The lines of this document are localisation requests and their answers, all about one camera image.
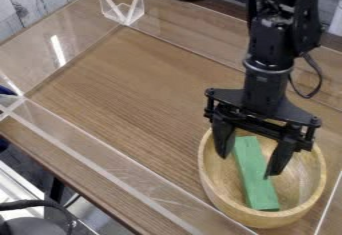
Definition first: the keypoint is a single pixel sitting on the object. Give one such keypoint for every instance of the clear acrylic back wall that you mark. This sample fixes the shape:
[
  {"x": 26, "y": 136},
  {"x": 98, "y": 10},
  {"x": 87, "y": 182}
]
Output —
[{"x": 218, "y": 37}]

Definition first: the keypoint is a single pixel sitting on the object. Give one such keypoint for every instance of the clear acrylic wall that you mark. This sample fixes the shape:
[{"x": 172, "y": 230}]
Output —
[
  {"x": 50, "y": 44},
  {"x": 218, "y": 37},
  {"x": 149, "y": 203}
]

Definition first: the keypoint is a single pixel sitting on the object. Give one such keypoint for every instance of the clear acrylic left wall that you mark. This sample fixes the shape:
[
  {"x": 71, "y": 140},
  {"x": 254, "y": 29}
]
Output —
[{"x": 50, "y": 44}]

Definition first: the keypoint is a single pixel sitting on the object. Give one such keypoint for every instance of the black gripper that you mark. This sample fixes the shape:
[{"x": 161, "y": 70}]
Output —
[{"x": 260, "y": 108}]

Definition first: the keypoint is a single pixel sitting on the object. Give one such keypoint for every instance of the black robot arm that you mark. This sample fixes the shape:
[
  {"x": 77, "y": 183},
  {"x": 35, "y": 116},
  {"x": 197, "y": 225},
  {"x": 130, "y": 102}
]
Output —
[{"x": 285, "y": 31}]

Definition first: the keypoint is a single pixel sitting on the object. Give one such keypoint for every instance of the black table leg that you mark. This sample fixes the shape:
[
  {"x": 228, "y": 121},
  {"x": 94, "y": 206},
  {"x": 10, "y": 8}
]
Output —
[{"x": 57, "y": 190}]

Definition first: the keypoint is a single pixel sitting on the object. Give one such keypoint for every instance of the clear acrylic corner bracket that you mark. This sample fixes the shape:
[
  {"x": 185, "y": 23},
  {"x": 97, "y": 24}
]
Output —
[{"x": 123, "y": 13}]

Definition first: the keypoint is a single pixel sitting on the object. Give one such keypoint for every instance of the blue object at left edge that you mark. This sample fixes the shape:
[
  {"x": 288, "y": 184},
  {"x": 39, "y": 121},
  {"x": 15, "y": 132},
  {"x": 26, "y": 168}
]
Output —
[{"x": 7, "y": 91}]

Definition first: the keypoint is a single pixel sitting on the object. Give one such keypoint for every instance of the clear acrylic front wall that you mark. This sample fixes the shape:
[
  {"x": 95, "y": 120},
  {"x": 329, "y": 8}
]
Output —
[{"x": 149, "y": 203}]

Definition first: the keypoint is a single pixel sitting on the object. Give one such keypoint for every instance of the grey metal bracket with screw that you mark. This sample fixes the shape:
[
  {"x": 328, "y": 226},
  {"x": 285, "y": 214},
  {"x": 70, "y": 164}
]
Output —
[{"x": 73, "y": 223}]

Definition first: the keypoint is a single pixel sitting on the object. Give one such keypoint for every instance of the green rectangular block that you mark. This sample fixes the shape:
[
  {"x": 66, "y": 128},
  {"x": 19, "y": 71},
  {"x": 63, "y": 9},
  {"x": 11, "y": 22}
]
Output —
[{"x": 260, "y": 191}]

